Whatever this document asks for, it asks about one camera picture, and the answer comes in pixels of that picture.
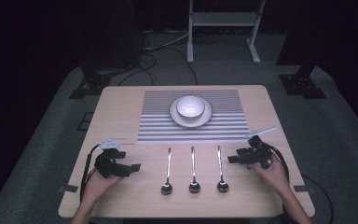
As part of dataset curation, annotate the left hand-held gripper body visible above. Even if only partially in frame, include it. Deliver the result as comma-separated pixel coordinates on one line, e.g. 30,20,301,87
93,138,128,179

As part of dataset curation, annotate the person's right hand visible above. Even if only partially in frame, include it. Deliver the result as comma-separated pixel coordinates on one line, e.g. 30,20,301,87
249,153,290,194

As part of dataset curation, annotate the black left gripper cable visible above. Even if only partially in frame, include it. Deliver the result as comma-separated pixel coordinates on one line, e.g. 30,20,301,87
79,143,103,203

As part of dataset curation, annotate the metal spoon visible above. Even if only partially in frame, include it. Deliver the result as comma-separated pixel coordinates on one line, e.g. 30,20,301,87
160,147,174,196
215,145,230,193
188,146,201,194

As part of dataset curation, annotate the dark floor tape square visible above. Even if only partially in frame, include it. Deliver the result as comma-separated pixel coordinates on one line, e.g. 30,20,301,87
76,111,95,132

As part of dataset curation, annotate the white bowl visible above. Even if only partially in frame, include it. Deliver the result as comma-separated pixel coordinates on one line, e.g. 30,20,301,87
175,95,206,119

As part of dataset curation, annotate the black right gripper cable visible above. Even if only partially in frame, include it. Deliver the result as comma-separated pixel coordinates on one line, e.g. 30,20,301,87
267,143,336,224

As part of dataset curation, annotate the grey striped placemat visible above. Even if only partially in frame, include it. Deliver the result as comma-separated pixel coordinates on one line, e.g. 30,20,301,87
137,90,252,146

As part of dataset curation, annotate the white metal stand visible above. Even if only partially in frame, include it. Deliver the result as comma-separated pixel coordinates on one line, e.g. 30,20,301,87
186,0,267,65

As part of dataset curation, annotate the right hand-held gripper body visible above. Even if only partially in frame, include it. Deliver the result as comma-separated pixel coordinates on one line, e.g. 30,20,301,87
245,125,278,170

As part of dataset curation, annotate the black floor cable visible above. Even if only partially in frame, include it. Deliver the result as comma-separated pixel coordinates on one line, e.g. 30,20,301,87
117,29,200,87

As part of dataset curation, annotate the black stand with base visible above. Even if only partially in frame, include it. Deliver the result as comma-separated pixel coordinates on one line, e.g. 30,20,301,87
275,0,327,100
68,0,144,100

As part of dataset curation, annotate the person's left hand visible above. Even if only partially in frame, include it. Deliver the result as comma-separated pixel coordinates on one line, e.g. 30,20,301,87
81,169,124,204

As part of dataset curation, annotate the white round plate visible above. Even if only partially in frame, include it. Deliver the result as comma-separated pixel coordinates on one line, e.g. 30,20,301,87
169,95,213,129

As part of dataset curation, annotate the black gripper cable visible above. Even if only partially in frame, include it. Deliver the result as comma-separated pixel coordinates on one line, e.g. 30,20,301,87
79,143,103,203
267,143,336,224

